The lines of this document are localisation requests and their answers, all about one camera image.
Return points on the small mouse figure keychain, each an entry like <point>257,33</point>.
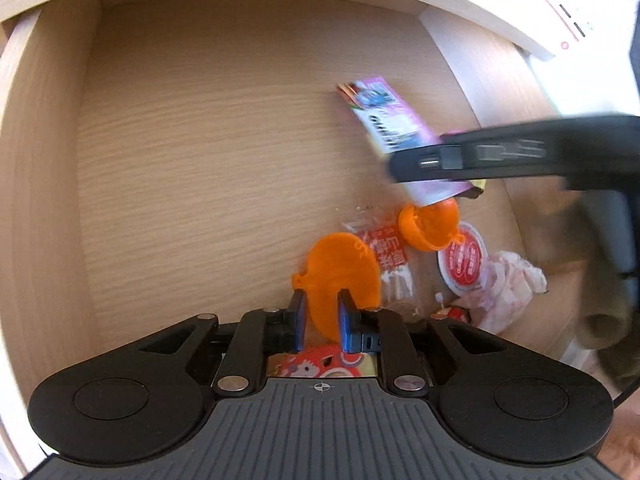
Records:
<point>456,310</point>

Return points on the clear red-label snack bag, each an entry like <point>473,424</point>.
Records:
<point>379,230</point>

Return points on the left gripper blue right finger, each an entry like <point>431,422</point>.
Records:
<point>384,334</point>

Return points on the red patterned toy box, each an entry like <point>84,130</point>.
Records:
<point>328,361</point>

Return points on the pink Volcano snack packet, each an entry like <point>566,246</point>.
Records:
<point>392,126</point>

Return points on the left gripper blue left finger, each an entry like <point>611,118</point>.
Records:
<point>260,334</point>

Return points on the pink white cloth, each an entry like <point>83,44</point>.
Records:
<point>507,285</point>

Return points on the orange capsule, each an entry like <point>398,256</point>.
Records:
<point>338,261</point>

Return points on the orange capsule half cup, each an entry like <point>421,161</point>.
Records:
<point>431,228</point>

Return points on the wooden drawer box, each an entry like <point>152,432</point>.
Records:
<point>163,158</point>

